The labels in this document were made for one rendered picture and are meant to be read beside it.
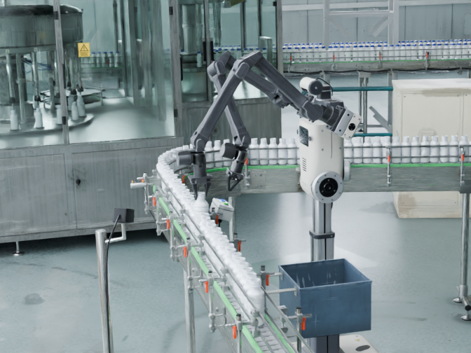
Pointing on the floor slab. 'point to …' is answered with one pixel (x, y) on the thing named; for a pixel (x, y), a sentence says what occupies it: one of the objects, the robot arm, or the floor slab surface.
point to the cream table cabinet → (421, 106)
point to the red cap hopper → (375, 36)
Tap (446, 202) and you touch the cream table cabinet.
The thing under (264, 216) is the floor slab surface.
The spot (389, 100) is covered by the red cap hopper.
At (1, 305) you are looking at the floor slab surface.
